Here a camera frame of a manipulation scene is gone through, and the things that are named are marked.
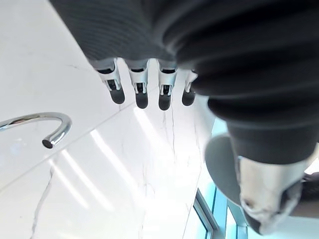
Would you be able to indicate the window with grey frame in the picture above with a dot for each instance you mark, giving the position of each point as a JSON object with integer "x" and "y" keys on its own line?
{"x": 214, "y": 214}

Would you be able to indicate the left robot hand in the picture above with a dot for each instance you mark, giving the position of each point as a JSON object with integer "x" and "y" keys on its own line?
{"x": 224, "y": 49}

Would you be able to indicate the chrome curved faucet spout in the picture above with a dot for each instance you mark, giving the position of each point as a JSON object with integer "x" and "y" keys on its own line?
{"x": 58, "y": 129}

